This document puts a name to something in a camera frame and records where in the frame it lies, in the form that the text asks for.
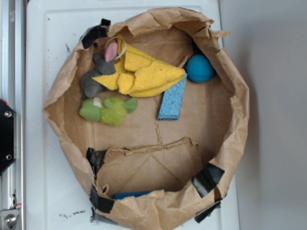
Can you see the blue sponge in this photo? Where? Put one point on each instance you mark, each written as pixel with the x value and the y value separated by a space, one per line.
pixel 172 101

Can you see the black tape bottom left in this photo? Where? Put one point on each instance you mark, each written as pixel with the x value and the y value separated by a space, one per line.
pixel 102 204

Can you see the black tape bottom right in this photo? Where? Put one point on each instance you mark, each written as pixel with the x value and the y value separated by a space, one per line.
pixel 200 216

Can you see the white plastic tray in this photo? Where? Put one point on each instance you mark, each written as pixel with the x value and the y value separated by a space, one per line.
pixel 54 199

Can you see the black tape right inner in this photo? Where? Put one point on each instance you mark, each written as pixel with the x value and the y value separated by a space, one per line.
pixel 207 179

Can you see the grey plush bunny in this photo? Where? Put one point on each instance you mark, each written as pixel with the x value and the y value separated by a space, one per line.
pixel 104 66

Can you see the aluminium frame rail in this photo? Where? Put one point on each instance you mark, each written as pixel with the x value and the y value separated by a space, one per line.
pixel 12 90

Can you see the black tape left inner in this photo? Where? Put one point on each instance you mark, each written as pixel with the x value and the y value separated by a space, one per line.
pixel 96 159

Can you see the blue textured ball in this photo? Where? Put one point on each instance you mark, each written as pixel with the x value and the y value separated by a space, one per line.
pixel 199 69

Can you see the black tape top left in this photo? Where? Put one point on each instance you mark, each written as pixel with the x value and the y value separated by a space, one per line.
pixel 93 33

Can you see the green plush toy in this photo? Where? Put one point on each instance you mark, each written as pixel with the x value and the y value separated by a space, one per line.
pixel 107 110

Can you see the black tape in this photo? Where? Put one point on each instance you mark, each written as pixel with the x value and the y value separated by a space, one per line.
pixel 200 216
pixel 93 33
pixel 96 159
pixel 207 179
pixel 102 204

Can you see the yellow microfiber cloth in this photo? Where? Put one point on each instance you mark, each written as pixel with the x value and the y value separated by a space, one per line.
pixel 139 74

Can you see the black mounting bracket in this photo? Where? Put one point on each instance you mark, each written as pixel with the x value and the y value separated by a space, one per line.
pixel 7 136

